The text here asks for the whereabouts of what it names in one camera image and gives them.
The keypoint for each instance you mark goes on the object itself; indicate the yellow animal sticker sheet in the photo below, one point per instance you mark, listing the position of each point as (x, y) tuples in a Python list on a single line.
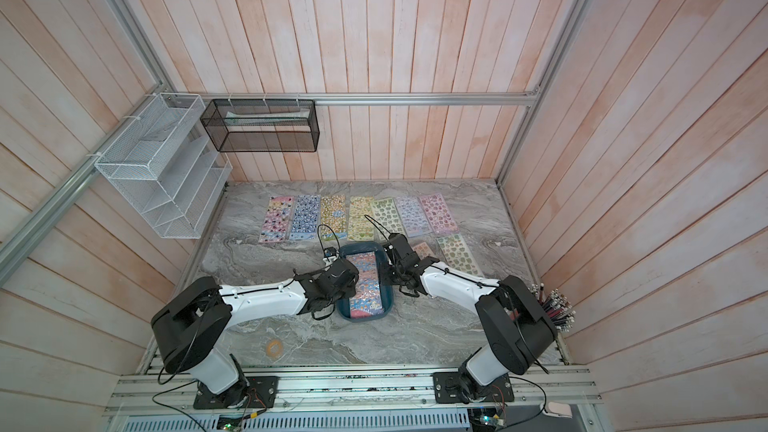
[(333, 218)]

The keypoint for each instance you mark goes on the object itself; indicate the teal plastic storage box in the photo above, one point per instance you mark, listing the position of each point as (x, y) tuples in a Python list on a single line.
[(386, 290)]

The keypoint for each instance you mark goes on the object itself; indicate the black wire mesh basket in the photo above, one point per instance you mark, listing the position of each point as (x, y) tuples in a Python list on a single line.
[(262, 125)]

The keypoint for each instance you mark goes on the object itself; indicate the white green sticker sheet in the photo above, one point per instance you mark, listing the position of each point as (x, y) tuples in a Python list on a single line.
[(386, 214)]

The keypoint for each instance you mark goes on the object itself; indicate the aluminium frame bar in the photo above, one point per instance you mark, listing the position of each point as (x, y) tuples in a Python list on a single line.
[(385, 99)]

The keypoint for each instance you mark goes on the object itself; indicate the lilac gem sticker sheet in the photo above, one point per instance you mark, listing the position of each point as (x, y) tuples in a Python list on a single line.
[(412, 216)]

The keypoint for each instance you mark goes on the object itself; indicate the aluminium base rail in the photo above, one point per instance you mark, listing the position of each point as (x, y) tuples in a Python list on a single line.
[(358, 387)]

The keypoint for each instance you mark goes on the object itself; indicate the green panda sticker sheet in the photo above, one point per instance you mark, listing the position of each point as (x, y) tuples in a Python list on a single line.
[(359, 227)]

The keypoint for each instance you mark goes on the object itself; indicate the pink food sticker sheet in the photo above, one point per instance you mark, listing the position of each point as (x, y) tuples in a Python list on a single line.
[(423, 250)]

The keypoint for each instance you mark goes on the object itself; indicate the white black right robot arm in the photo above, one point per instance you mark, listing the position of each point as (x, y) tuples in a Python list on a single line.
[(517, 328)]

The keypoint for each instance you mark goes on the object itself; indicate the green cactus sticker sheet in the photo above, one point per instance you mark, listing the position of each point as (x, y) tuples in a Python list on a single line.
[(457, 253)]

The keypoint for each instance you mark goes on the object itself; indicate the pink character sticker sheet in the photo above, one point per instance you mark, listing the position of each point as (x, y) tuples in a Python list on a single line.
[(438, 214)]

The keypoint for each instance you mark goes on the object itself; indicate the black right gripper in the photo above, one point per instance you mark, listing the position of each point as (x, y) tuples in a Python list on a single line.
[(384, 278)]

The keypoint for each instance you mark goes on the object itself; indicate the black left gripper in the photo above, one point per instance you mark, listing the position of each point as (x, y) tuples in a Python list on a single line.
[(350, 291)]

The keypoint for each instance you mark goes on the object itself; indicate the blue penguin sticker sheet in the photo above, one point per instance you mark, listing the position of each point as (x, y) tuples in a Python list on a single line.
[(305, 217)]

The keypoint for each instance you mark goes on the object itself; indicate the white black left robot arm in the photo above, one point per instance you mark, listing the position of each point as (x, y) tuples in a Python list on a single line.
[(187, 330)]

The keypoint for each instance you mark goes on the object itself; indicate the red cup of pencils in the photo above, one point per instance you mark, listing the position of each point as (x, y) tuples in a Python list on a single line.
[(556, 306)]

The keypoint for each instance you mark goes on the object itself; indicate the blue red character sheet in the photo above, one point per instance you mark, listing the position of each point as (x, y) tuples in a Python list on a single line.
[(367, 301)]

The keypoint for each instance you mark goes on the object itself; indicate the white wire mesh shelf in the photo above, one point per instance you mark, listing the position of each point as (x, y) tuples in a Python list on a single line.
[(169, 173)]

